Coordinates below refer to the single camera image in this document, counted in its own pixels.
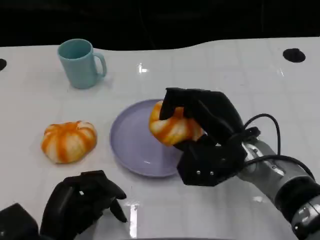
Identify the lilac plate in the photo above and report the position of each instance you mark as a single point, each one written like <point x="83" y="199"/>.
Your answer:
<point x="135" y="140"/>

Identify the black table grommet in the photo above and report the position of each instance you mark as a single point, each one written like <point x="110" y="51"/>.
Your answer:
<point x="294" y="55"/>
<point x="1" y="64"/>

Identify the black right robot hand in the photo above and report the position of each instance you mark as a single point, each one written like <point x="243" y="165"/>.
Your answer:
<point x="212" y="155"/>

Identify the orange and white bread roll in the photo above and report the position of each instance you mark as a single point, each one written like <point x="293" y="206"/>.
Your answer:
<point x="68" y="142"/>
<point x="172" y="132"/>

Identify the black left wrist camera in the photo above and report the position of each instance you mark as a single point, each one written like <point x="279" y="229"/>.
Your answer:
<point x="15" y="222"/>

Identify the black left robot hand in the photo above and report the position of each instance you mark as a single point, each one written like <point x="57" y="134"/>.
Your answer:
<point x="75" y="200"/>

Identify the pale green mug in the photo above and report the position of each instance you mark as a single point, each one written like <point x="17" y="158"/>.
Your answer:
<point x="77" y="67"/>

